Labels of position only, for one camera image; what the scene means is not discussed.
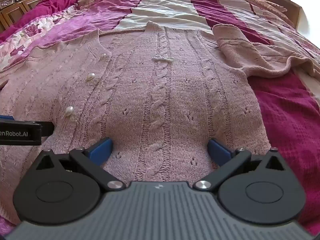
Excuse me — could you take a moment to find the pink magenta striped bedspread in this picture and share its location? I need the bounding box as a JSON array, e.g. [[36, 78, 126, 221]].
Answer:
[[0, 0, 320, 240]]

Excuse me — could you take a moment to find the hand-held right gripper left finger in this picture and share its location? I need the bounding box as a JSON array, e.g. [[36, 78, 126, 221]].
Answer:
[[35, 137, 126, 191]]

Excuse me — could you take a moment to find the magenta pillow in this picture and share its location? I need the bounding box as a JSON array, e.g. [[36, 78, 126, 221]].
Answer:
[[0, 0, 81, 43]]

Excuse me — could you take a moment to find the pink knit cardigan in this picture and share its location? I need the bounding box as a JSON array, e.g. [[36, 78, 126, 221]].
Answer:
[[0, 21, 320, 229]]

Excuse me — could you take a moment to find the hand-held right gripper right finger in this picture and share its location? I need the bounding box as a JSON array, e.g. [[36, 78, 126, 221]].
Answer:
[[196, 138, 286, 190]]

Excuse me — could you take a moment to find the carved wooden headboard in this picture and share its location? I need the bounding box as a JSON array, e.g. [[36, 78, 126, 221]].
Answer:
[[0, 0, 69, 33]]

